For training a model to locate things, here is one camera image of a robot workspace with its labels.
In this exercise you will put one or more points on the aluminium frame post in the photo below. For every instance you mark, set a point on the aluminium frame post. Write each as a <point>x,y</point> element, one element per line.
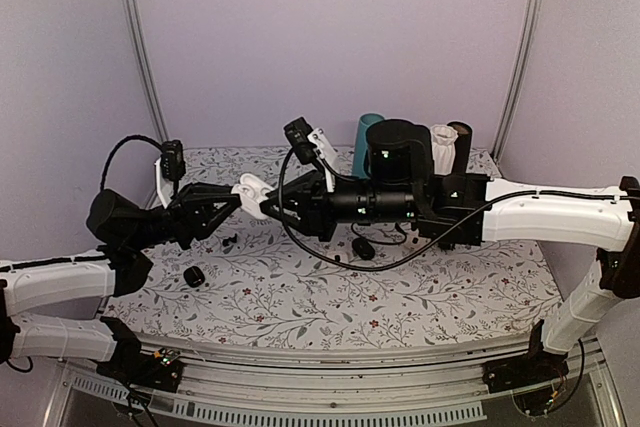
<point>134,23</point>
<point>516,83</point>

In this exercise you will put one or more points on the black earbud charging case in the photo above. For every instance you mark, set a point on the black earbud charging case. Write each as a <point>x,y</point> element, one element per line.
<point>194,277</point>

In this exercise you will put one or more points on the black wireless earbuds pair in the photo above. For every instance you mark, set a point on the black wireless earbuds pair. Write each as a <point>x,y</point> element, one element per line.
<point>228,241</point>

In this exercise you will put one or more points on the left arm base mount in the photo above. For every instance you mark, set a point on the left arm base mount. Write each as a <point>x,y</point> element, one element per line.
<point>130,366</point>

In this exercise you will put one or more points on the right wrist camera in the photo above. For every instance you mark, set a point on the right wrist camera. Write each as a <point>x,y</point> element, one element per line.
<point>310,145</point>

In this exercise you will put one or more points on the teal tall vase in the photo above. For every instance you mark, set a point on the teal tall vase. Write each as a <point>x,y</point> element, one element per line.
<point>361,147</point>

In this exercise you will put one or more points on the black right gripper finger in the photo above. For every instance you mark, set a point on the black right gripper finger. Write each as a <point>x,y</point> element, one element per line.
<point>296,194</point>
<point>296,224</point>

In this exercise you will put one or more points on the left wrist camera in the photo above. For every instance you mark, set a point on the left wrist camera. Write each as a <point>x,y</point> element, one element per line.
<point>170,168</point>

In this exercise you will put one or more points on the aluminium frame post right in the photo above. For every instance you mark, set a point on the aluminium frame post right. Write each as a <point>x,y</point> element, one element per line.
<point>516,83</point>

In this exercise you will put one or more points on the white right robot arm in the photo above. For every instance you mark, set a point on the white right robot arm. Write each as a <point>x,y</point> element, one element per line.
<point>405,183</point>

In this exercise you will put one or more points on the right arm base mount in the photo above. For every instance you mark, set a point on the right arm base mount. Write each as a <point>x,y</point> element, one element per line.
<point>534,366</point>

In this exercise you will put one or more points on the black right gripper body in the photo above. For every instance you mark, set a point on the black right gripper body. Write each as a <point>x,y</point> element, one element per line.
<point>384,205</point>

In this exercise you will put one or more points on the white ribbed vase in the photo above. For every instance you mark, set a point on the white ribbed vase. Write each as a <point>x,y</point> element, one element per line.
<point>444,147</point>

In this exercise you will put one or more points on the white earbud charging case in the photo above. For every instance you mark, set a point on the white earbud charging case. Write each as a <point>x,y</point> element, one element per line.
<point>252,191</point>

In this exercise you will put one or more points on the aluminium frame post left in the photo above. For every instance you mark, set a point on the aluminium frame post left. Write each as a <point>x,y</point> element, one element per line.
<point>134,23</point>

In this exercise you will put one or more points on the black oval case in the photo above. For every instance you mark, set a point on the black oval case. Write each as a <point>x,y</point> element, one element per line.
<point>362,249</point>

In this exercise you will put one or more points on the black cylinder vase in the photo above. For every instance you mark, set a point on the black cylinder vase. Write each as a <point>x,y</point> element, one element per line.
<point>462,146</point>

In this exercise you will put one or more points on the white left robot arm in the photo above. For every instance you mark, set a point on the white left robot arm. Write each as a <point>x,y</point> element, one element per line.
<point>118,268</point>

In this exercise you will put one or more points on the floral patterned table mat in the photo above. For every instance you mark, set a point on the floral patterned table mat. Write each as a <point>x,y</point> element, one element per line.
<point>267,291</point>

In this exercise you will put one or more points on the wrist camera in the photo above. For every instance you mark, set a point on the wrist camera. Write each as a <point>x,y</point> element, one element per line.
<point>170,168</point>
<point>310,145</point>

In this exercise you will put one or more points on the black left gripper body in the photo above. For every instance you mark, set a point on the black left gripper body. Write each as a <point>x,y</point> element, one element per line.
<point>174,217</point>

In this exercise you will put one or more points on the aluminium front rail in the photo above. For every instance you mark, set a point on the aluminium front rail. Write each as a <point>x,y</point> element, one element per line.
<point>413,386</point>

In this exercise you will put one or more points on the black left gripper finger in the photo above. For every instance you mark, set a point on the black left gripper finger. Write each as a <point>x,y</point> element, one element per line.
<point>205,192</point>
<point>210,217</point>

